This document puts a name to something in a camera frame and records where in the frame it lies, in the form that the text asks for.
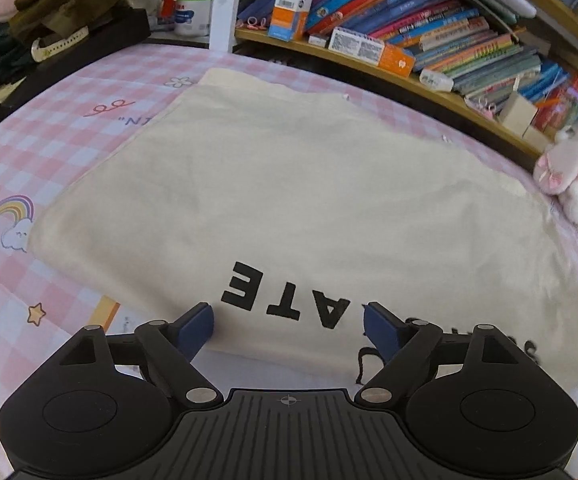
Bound white green pen cup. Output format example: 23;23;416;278
173;0;214;37

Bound white and wooden bookshelf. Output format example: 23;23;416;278
139;0;578;161

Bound long white orange carton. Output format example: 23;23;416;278
327;26;417;79

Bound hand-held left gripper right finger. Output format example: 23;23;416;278
358;304;524;405

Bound pink white plush bunny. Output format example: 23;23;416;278
533;126;578;235

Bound row of colourful books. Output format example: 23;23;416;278
239;0;578;132

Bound pink checked cartoon desk mat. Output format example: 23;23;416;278
0;41;578;480

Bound beige watch strap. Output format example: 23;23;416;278
30;25;90;64

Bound tall white orange carton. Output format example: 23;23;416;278
267;0;322;42

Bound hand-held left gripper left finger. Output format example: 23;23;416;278
54;302;222;406

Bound small white box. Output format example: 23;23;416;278
418;67;456;94

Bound cream T-shirt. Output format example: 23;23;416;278
26;66;578;397

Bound beige paper boxes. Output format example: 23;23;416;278
498;91;550;142

